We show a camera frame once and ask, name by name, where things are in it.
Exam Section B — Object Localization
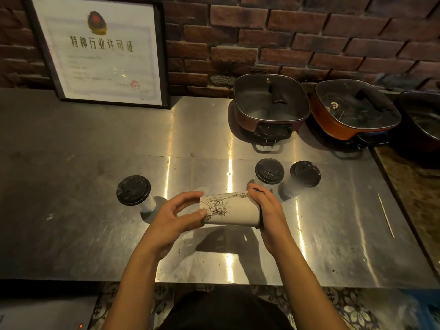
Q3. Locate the person's right hand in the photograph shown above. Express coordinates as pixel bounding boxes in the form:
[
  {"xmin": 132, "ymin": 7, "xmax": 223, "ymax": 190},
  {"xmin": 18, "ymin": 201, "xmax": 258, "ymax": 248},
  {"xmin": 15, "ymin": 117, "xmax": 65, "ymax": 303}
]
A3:
[{"xmin": 247, "ymin": 183, "xmax": 293, "ymax": 257}]

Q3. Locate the person's left hand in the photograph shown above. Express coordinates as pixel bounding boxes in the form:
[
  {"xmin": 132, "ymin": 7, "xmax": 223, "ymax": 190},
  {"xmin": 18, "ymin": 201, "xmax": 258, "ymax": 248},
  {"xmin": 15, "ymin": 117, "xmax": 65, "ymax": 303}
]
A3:
[{"xmin": 146, "ymin": 191, "xmax": 208, "ymax": 260}]

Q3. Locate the white paper cup statue print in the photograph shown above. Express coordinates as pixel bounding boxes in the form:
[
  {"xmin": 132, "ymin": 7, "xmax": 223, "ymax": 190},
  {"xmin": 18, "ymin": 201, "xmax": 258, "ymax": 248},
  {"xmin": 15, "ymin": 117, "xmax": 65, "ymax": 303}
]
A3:
[{"xmin": 199, "ymin": 192, "xmax": 262, "ymax": 228}]

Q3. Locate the person's left forearm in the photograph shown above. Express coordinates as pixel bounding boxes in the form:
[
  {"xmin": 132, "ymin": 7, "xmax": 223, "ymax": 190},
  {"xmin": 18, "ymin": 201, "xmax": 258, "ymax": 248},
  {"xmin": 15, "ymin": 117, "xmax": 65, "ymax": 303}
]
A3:
[{"xmin": 101, "ymin": 237, "xmax": 173, "ymax": 330}]

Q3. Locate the person's right forearm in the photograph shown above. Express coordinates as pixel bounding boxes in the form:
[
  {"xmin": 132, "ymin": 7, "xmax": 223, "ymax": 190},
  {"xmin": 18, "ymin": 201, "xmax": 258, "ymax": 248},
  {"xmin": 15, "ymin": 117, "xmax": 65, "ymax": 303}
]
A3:
[{"xmin": 271, "ymin": 242, "xmax": 350, "ymax": 330}]

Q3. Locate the paper cup with black lid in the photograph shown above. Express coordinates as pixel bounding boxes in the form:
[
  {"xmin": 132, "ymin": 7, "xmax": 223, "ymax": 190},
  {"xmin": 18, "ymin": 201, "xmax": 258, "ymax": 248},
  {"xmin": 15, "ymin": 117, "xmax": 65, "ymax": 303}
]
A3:
[
  {"xmin": 282, "ymin": 161, "xmax": 322, "ymax": 198},
  {"xmin": 253, "ymin": 158, "xmax": 285, "ymax": 191},
  {"xmin": 116, "ymin": 175, "xmax": 157, "ymax": 214}
]

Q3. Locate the dark red electric hot pot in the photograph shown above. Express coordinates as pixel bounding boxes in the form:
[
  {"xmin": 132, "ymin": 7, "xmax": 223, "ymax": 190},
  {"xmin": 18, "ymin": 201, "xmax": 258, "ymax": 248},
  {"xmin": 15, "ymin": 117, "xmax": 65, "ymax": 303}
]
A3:
[{"xmin": 232, "ymin": 74, "xmax": 311, "ymax": 154}]

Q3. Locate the orange electric hot pot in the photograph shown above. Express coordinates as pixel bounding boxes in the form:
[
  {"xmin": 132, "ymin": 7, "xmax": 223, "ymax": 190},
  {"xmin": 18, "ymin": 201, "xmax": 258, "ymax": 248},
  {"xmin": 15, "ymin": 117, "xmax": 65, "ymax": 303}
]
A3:
[{"xmin": 310, "ymin": 79, "xmax": 402, "ymax": 150}]

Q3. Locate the person's black clothing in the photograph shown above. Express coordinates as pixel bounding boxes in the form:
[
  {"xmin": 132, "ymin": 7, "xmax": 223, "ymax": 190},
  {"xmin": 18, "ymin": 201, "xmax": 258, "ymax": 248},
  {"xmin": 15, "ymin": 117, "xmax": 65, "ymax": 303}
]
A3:
[{"xmin": 159, "ymin": 289, "xmax": 295, "ymax": 330}]

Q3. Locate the thin wooden skewer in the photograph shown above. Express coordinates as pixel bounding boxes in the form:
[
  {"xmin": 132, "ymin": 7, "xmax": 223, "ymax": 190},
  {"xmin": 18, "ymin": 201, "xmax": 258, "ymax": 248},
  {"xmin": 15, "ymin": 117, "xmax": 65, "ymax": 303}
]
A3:
[{"xmin": 377, "ymin": 193, "xmax": 395, "ymax": 238}]

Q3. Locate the grey appliance with red light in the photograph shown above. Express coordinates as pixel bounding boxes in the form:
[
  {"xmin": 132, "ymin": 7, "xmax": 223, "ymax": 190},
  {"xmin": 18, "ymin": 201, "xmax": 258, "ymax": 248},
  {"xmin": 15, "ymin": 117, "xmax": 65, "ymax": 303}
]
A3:
[{"xmin": 0, "ymin": 295, "xmax": 98, "ymax": 330}]

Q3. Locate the black framed certificate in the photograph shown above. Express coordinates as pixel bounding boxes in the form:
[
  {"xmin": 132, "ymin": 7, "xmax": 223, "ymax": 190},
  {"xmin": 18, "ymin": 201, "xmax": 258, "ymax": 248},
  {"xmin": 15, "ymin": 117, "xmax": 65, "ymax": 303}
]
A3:
[{"xmin": 21, "ymin": 0, "xmax": 171, "ymax": 110}]

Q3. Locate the square glass lid black handle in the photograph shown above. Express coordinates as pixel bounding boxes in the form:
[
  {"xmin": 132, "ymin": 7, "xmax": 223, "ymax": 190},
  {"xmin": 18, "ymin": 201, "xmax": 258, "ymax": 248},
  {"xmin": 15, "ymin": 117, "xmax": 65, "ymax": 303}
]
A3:
[{"xmin": 234, "ymin": 74, "xmax": 310, "ymax": 122}]

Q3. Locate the rounded glass lid black handle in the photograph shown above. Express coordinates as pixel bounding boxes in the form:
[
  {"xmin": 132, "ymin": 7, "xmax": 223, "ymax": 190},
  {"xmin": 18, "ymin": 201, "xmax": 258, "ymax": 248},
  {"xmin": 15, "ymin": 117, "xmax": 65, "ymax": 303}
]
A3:
[{"xmin": 314, "ymin": 80, "xmax": 402, "ymax": 129}]

